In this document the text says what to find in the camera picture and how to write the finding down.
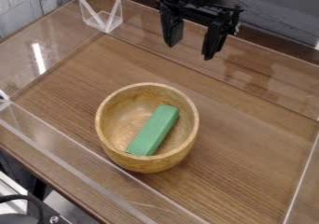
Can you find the green rectangular block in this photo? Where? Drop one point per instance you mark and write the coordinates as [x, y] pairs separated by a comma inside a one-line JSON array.
[[153, 131]]

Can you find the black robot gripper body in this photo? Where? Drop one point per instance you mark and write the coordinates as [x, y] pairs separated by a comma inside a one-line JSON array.
[[201, 11]]

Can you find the clear acrylic tray wall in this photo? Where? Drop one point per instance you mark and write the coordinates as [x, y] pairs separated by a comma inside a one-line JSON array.
[[250, 171]]

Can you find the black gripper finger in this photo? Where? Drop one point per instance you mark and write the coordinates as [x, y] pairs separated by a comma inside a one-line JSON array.
[[213, 39], [170, 26]]

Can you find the brown wooden bowl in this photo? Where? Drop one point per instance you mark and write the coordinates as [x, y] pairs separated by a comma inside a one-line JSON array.
[[122, 113]]

